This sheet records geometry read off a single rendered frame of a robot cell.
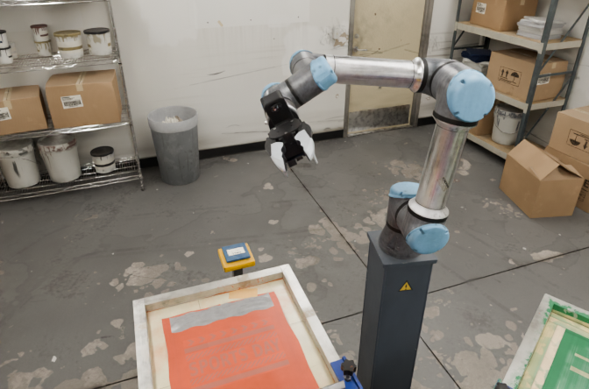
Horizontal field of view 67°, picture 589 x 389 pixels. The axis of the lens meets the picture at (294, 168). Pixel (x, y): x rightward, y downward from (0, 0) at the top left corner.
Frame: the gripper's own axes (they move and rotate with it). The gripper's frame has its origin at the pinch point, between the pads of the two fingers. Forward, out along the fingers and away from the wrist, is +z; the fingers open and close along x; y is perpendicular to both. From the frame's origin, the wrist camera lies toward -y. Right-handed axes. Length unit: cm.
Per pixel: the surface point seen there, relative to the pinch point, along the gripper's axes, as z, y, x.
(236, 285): -48, 71, 44
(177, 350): -24, 63, 63
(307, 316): -28, 77, 22
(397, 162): -308, 251, -73
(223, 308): -39, 70, 49
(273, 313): -35, 77, 34
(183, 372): -15, 64, 61
